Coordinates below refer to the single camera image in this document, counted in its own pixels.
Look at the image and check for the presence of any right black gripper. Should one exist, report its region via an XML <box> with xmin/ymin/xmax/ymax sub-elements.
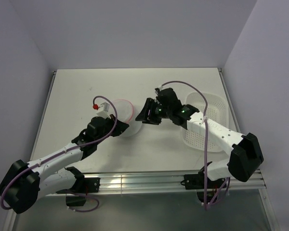
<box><xmin>135</xmin><ymin>97</ymin><xmax>172</xmax><ymax>125</ymax></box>

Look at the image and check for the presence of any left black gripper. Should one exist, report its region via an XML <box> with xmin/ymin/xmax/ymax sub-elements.
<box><xmin>95</xmin><ymin>114</ymin><xmax>129</xmax><ymax>144</ymax></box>

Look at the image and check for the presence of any pink mesh laundry bag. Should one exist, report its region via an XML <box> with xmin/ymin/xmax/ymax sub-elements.
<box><xmin>112</xmin><ymin>99</ymin><xmax>142</xmax><ymax>138</ymax></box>

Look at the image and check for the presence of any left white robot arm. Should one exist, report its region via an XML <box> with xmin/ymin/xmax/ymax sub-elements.
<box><xmin>0</xmin><ymin>115</ymin><xmax>129</xmax><ymax>214</ymax></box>

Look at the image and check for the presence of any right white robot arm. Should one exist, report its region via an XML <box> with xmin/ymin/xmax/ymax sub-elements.
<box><xmin>135</xmin><ymin>88</ymin><xmax>264</xmax><ymax>190</ymax></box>

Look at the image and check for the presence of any white perforated plastic basket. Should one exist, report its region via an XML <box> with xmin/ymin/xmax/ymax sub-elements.
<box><xmin>180</xmin><ymin>92</ymin><xmax>230</xmax><ymax>154</ymax></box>

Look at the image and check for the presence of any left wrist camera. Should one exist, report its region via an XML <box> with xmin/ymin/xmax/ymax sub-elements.
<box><xmin>92</xmin><ymin>102</ymin><xmax>110</xmax><ymax>119</ymax></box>

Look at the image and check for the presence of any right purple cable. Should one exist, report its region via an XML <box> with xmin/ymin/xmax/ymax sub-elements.
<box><xmin>158</xmin><ymin>80</ymin><xmax>231</xmax><ymax>211</ymax></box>

